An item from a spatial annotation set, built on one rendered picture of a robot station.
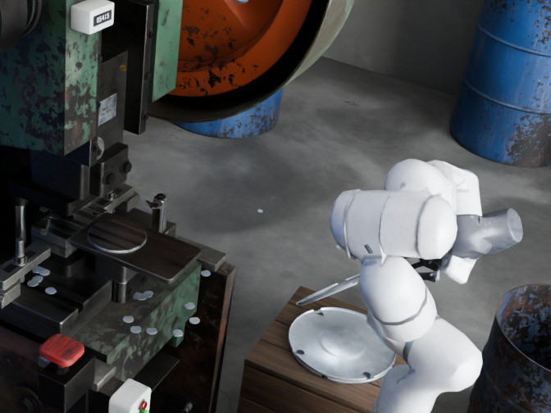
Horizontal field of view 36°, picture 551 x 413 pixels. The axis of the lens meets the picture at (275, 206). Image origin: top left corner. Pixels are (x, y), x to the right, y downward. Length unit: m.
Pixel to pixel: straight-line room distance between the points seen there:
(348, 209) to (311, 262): 1.80
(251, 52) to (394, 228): 0.66
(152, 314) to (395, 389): 0.54
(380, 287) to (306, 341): 0.88
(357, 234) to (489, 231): 0.45
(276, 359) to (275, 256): 1.04
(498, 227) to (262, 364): 0.74
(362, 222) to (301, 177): 2.37
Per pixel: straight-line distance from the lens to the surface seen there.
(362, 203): 1.45
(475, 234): 1.81
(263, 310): 2.97
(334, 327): 2.37
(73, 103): 1.56
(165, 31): 1.77
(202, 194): 3.57
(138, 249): 1.83
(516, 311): 2.59
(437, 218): 1.41
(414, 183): 1.50
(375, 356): 2.32
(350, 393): 2.21
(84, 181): 1.76
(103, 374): 1.73
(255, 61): 1.92
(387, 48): 5.04
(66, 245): 1.86
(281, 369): 2.23
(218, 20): 1.98
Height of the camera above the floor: 1.82
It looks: 31 degrees down
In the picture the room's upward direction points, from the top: 9 degrees clockwise
